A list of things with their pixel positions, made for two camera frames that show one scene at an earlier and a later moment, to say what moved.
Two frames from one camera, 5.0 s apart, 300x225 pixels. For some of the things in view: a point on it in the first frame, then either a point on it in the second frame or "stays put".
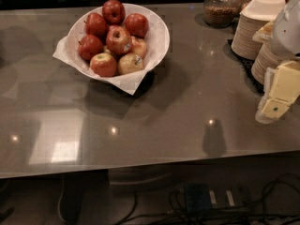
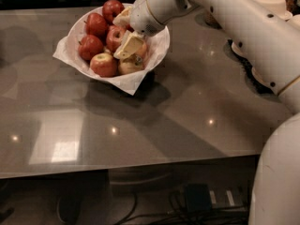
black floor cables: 278,204 stays put
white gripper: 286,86 → 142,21
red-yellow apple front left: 103,65 stays put
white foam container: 264,7 stays put
